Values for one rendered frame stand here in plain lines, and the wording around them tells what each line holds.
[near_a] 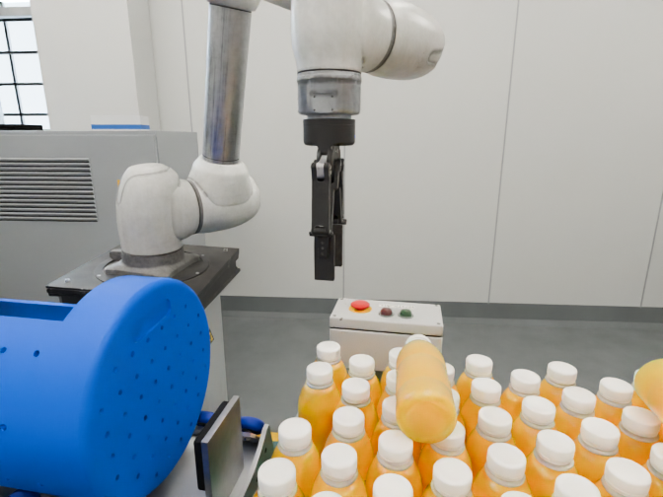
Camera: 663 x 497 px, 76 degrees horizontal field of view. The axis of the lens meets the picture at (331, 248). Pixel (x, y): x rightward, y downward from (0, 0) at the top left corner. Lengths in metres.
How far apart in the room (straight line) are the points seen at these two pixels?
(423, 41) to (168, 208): 0.73
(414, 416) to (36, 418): 0.40
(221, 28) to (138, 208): 0.47
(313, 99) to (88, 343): 0.40
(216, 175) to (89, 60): 2.39
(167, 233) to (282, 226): 2.25
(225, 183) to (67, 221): 1.39
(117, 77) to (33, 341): 2.90
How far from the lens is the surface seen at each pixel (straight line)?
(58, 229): 2.51
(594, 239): 3.74
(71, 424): 0.54
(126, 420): 0.59
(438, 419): 0.52
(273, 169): 3.30
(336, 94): 0.59
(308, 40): 0.60
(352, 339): 0.78
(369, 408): 0.62
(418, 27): 0.71
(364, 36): 0.62
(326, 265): 0.62
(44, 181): 2.49
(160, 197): 1.13
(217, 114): 1.17
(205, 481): 0.63
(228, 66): 1.15
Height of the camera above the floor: 1.41
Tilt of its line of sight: 15 degrees down
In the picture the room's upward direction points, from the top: straight up
